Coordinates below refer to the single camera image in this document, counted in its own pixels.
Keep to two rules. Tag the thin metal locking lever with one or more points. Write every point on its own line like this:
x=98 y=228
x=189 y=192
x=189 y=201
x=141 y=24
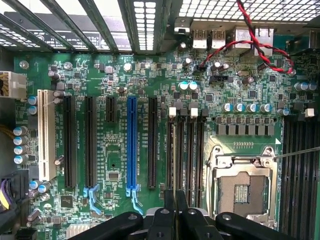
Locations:
x=297 y=152

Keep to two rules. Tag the grey metal PC case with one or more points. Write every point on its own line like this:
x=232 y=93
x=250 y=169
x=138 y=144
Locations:
x=170 y=15

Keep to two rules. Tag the blue expansion slot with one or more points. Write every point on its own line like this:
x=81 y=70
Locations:
x=132 y=142

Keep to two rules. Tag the black RAM slot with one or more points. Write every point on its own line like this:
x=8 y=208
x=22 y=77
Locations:
x=181 y=155
x=192 y=155
x=297 y=175
x=201 y=155
x=308 y=175
x=317 y=175
x=286 y=175
x=169 y=162

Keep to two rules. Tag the cream power plug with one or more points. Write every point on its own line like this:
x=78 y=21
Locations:
x=15 y=85

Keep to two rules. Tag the black slot with blue clip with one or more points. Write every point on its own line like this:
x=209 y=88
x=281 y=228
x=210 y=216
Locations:
x=90 y=142

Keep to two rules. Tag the green motherboard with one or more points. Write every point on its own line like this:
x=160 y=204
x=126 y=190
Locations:
x=100 y=140

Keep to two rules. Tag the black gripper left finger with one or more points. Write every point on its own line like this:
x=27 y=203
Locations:
x=160 y=225

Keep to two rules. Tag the black part with white print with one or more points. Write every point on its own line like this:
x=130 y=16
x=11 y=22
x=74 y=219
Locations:
x=82 y=41

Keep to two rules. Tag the white expansion slot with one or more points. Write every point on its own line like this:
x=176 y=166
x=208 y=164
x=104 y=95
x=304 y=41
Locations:
x=46 y=140

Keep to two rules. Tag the silver CPU socket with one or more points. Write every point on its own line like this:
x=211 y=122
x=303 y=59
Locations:
x=240 y=190

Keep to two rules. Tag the short black expansion slot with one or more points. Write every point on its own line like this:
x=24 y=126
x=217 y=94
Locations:
x=111 y=110

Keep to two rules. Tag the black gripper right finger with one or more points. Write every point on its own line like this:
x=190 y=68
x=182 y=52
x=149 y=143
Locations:
x=195 y=225

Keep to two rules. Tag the silver finned heatsink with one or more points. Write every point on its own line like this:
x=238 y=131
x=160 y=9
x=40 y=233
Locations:
x=80 y=232

